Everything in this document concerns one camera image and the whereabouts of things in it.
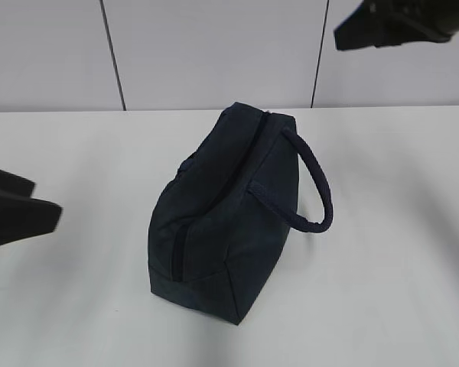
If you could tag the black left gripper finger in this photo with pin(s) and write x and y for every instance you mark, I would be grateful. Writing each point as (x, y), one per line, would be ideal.
(15, 184)
(24, 219)

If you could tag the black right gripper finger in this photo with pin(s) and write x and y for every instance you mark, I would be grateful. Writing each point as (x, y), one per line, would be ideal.
(394, 23)

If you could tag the navy blue lunch bag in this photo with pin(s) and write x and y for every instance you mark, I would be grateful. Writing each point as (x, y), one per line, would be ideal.
(219, 227)

